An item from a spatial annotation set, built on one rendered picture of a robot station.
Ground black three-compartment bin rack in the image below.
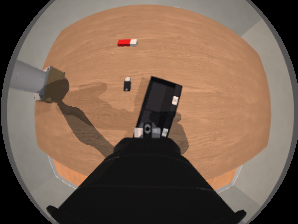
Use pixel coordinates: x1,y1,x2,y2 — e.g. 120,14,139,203
136,76,183,138

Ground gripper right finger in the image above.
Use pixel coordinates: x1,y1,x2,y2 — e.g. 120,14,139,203
151,123,160,138

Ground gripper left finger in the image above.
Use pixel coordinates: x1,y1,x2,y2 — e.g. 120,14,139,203
134,123,145,138

